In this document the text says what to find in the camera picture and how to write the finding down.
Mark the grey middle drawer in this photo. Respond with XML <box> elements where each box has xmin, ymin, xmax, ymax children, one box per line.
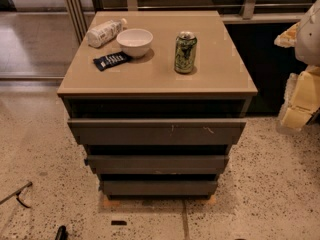
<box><xmin>85</xmin><ymin>155</ymin><xmax>229</xmax><ymax>175</ymax></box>

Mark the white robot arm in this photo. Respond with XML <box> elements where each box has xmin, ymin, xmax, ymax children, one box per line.
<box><xmin>274</xmin><ymin>0</ymin><xmax>320</xmax><ymax>131</ymax></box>

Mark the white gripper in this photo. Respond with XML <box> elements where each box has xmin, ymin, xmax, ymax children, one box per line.
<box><xmin>274</xmin><ymin>23</ymin><xmax>320</xmax><ymax>130</ymax></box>

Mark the black floor marker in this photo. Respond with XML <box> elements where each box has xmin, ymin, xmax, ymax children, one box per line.
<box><xmin>111</xmin><ymin>220</ymin><xmax>127</xmax><ymax>226</ymax></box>

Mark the grey three-drawer cabinet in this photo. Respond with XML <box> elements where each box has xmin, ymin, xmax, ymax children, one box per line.
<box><xmin>56</xmin><ymin>10</ymin><xmax>259</xmax><ymax>201</ymax></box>

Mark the white ceramic bowl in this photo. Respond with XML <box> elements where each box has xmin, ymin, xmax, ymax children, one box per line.
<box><xmin>116</xmin><ymin>29</ymin><xmax>153</xmax><ymax>58</ymax></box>

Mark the white plastic bottle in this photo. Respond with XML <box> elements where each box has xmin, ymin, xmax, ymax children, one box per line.
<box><xmin>87</xmin><ymin>18</ymin><xmax>127</xmax><ymax>48</ymax></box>

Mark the dark blue snack packet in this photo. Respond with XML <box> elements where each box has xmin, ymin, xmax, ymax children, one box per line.
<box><xmin>93</xmin><ymin>52</ymin><xmax>131</xmax><ymax>71</ymax></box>

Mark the metal rod on floor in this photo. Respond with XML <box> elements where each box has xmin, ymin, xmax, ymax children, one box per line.
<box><xmin>0</xmin><ymin>181</ymin><xmax>33</xmax><ymax>209</ymax></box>

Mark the black object at floor edge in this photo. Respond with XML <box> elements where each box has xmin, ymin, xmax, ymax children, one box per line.
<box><xmin>55</xmin><ymin>225</ymin><xmax>67</xmax><ymax>240</ymax></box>

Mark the grey bottom drawer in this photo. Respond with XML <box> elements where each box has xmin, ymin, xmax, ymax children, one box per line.
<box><xmin>100</xmin><ymin>181</ymin><xmax>218</xmax><ymax>196</ymax></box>

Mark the grey top drawer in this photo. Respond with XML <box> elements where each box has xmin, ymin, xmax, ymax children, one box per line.
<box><xmin>68</xmin><ymin>119</ymin><xmax>246</xmax><ymax>145</ymax></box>

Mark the grey drawer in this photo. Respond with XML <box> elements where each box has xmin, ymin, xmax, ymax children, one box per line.
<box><xmin>85</xmin><ymin>155</ymin><xmax>229</xmax><ymax>175</ymax></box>
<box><xmin>100</xmin><ymin>181</ymin><xmax>218</xmax><ymax>196</ymax></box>
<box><xmin>68</xmin><ymin>119</ymin><xmax>246</xmax><ymax>145</ymax></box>

